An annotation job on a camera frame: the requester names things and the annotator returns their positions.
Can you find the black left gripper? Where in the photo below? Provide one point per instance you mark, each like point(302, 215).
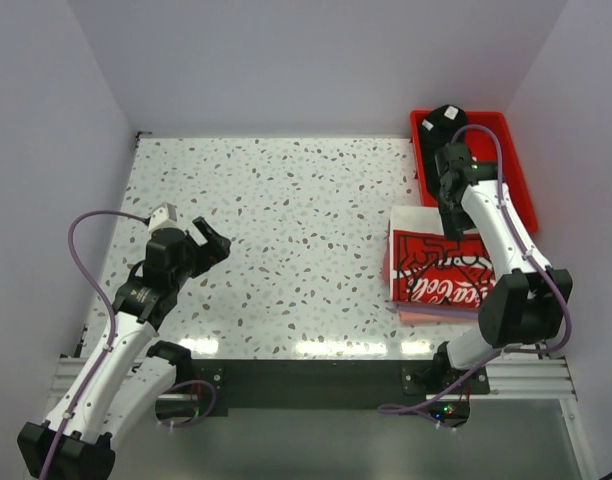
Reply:
point(215, 249)

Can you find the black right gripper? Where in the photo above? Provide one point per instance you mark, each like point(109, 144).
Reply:
point(453, 224)

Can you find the white Coca-Cola t-shirt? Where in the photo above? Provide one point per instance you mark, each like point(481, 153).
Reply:
point(430, 269)

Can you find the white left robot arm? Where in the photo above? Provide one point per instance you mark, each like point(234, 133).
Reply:
point(129, 367)

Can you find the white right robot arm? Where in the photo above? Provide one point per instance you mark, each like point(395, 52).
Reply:
point(528, 302)

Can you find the folded pink t-shirt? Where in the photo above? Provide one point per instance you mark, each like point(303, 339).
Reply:
point(386, 267)

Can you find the red plastic tray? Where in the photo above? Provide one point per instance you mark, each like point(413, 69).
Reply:
point(482, 148)

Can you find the black t-shirt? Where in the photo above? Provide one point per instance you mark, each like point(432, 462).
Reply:
point(436, 129)

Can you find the folded lilac t-shirt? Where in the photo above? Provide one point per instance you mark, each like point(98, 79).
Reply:
point(435, 309)

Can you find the folded salmon t-shirt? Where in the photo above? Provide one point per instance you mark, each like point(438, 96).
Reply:
point(420, 318)

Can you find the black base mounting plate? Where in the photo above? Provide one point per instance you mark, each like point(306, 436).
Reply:
point(311, 385)

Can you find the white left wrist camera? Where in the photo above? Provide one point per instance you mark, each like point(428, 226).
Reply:
point(162, 217)

